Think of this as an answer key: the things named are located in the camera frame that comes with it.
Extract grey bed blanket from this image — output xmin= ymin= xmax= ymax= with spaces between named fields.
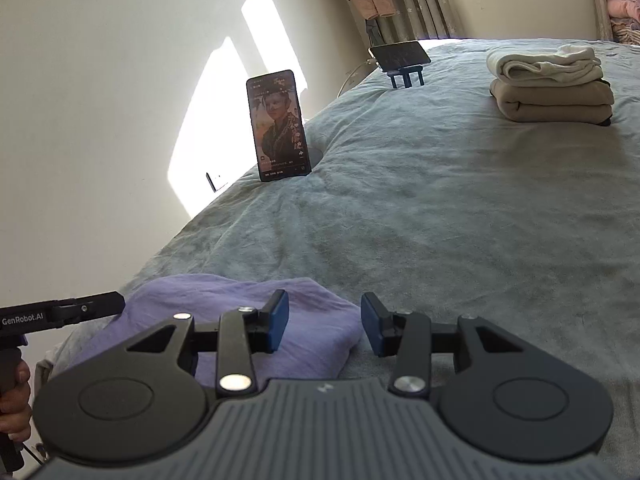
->
xmin=40 ymin=37 xmax=640 ymax=480

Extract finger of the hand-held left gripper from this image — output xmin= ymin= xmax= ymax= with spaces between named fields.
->
xmin=60 ymin=291 xmax=126 ymax=327

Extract upright black smartphone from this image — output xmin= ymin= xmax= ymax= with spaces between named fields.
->
xmin=246 ymin=70 xmax=313 ymax=182

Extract sideways smartphone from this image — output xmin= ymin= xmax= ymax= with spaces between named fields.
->
xmin=369 ymin=41 xmax=432 ymax=72

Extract white charging cable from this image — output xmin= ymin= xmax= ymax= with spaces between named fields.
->
xmin=337 ymin=57 xmax=373 ymax=97

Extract purple long-sleeve shirt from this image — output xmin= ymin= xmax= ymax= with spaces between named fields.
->
xmin=70 ymin=273 xmax=363 ymax=386

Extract white folded garment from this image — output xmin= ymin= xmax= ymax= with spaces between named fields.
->
xmin=486 ymin=44 xmax=603 ymax=82

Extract striped folded bedding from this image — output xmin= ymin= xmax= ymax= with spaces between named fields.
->
xmin=612 ymin=20 xmax=640 ymax=46

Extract blue phone stand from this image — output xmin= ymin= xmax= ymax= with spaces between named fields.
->
xmin=389 ymin=65 xmax=426 ymax=89

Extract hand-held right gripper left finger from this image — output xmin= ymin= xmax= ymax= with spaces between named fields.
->
xmin=127 ymin=289 xmax=291 ymax=396

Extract beige folded garment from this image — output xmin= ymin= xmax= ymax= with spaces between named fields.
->
xmin=490 ymin=79 xmax=615 ymax=125

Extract person's left hand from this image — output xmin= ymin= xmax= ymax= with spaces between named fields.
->
xmin=0 ymin=360 xmax=33 ymax=443

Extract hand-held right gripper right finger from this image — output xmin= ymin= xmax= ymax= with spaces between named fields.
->
xmin=360 ymin=291 xmax=531 ymax=397

